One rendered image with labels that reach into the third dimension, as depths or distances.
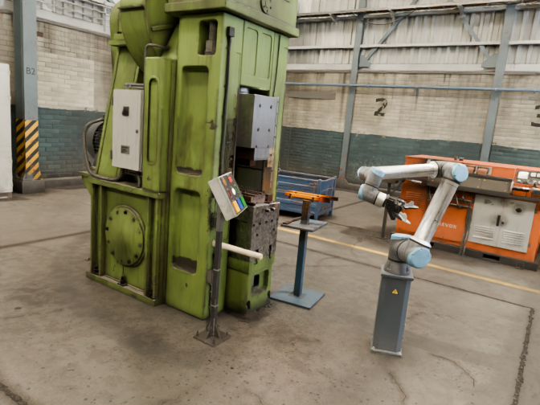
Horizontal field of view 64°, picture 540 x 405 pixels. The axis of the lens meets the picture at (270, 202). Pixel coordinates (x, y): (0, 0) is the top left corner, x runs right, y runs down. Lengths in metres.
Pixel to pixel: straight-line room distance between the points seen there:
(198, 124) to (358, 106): 8.19
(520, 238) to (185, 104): 4.62
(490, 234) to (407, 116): 5.05
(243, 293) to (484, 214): 3.85
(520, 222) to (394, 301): 3.43
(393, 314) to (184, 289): 1.62
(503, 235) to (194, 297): 4.29
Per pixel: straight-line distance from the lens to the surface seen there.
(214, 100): 3.20
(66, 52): 9.21
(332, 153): 11.50
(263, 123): 3.41
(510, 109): 10.42
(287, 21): 3.86
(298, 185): 7.20
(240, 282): 3.57
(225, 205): 2.79
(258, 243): 3.49
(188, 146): 3.44
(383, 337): 3.34
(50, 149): 9.04
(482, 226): 6.44
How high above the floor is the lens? 1.58
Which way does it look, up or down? 11 degrees down
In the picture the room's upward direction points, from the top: 5 degrees clockwise
